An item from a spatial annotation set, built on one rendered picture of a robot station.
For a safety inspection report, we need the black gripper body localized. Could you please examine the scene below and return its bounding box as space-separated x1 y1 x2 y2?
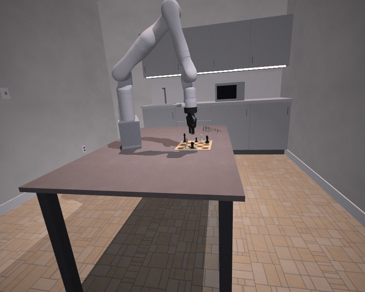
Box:
184 107 197 122

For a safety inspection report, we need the brown and cream chessboard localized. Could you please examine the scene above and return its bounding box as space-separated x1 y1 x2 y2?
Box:
174 141 212 151

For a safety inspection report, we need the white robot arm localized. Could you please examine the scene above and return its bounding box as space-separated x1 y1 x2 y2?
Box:
112 0 197 121

